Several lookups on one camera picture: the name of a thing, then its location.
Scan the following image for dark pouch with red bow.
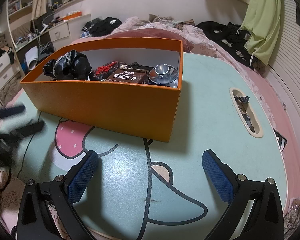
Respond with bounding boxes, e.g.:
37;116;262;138
89;60;127;82

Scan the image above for white bedside cabinet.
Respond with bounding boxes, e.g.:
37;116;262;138
49;20;92;43

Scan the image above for cartoon printed desktop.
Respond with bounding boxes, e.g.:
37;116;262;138
5;51;290;233

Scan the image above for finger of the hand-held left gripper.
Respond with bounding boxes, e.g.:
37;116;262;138
9;121;45;139
0;105;26;120

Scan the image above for black satin lace cloth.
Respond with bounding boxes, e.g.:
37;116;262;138
42;50;92;80

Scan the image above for small orange box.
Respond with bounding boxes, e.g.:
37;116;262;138
62;12;84;20

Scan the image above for black white striped clothes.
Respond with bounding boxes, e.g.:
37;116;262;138
81;17;123;37

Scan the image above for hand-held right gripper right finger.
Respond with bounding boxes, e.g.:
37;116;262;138
201;149;285;240

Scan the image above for beige knit blanket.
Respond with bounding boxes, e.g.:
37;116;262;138
147;14;180;24

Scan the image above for large black clothes pile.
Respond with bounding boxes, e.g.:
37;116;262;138
195;21;259;70

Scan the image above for light green garment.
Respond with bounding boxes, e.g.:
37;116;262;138
241;0;283;67

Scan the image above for crumpled foil wrappers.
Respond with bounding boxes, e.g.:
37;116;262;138
234;95;257;133

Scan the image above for dark green toy car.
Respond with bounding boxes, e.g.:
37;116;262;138
126;62;154;72

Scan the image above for orange cardboard box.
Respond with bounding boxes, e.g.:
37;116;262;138
20;38;184;143

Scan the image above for shiny metal cup with saucer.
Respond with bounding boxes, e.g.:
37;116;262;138
148;64;178;87

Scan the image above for brown card box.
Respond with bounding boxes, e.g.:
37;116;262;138
106;67;149;84

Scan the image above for white shelf unit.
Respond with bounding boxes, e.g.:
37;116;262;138
6;0;35;48

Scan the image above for white dresser drawers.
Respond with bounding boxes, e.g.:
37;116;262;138
0;51;18;93

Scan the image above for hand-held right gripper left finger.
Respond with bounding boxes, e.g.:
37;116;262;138
16;150;99;240

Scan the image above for dark phone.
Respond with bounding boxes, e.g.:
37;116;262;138
274;127;288;153

